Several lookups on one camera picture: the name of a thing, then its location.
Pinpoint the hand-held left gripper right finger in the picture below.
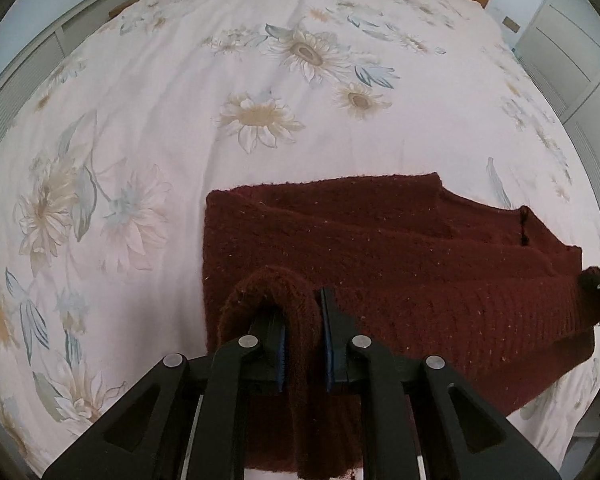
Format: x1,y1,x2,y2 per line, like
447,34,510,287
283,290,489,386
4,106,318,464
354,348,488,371
316,287,563,480

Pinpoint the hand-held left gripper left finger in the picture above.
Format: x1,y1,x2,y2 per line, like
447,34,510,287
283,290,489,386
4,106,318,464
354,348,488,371
42,310,287,480

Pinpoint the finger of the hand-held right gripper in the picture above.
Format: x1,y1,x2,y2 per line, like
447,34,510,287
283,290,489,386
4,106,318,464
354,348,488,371
580,267,600,313

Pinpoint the dark red knitted sweater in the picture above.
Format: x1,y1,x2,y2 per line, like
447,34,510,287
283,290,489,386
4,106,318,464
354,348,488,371
202,172,600,480

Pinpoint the white wardrobe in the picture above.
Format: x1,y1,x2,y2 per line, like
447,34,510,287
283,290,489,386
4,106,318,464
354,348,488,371
515,0,600,241

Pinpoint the pink floral blanket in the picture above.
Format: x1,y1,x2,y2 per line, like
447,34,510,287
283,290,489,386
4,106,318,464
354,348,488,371
0,0,600,476

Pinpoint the white slatted cabinet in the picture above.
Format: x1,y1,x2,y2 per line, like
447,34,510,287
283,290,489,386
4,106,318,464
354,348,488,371
0,0,141,176

